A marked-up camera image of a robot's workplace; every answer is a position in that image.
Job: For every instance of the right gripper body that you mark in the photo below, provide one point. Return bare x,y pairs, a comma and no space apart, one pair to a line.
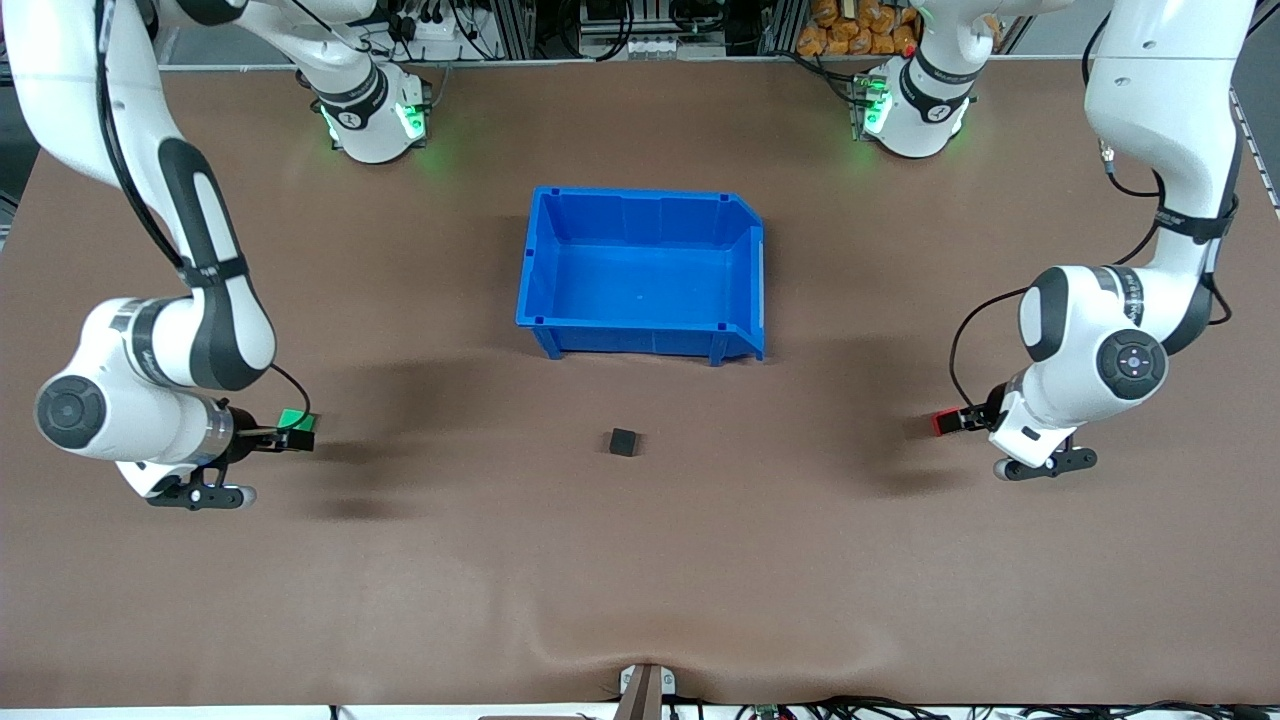
243,437

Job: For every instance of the green cube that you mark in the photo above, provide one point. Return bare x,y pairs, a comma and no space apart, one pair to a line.
295,417

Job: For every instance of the red cube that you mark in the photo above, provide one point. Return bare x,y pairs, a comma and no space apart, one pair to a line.
943,425

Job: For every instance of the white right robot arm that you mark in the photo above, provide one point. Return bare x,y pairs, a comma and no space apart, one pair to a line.
100,345

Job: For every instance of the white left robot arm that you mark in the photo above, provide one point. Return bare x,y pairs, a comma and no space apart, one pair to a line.
1150,90

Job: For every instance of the black cube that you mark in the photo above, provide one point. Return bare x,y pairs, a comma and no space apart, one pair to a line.
623,442

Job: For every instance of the blue plastic storage bin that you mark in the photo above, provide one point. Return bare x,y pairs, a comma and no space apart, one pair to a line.
640,280

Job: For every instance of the brown table mat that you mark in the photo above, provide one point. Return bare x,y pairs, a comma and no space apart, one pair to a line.
640,560

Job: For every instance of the orange snack bag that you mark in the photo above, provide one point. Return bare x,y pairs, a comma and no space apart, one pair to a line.
850,30

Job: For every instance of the metal table edge clamp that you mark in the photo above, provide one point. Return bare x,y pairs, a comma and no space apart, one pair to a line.
645,690

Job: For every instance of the white power strip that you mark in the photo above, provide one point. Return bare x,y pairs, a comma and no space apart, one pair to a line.
440,30

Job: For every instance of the white connector block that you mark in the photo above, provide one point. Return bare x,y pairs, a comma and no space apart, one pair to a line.
655,47

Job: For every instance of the aluminium frame post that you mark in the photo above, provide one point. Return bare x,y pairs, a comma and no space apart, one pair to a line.
780,25
515,28

